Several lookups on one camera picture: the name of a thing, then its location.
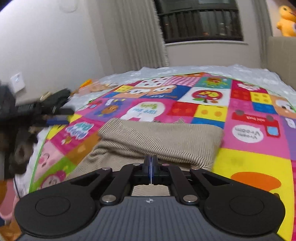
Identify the yellow plush toy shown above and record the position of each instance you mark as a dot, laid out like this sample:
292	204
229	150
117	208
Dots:
286	24

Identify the black clothing pile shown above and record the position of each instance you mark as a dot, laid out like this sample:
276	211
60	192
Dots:
58	99

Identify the dark barred window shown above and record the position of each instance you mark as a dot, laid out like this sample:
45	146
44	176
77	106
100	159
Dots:
199	20

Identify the white wall switch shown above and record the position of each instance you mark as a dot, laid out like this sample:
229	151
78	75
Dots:
17	82

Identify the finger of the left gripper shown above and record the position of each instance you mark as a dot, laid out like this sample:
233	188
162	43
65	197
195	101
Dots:
57	111
55	121

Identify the brown teddy bear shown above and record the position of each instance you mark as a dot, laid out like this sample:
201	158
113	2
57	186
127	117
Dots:
22	152

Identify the beige pleated curtain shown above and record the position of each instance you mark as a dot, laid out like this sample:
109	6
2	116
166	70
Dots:
133	35

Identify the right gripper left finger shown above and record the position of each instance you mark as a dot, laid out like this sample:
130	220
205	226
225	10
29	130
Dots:
124	181

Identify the beige striped knit garment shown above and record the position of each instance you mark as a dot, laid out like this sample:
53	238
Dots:
123	142

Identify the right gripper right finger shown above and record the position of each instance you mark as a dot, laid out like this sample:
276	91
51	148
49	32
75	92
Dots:
173	177

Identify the colourful cartoon patchwork blanket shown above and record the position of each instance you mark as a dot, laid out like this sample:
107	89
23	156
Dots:
258	146

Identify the pink and orange boxes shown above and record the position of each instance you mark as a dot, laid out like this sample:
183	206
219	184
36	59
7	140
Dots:
90	86

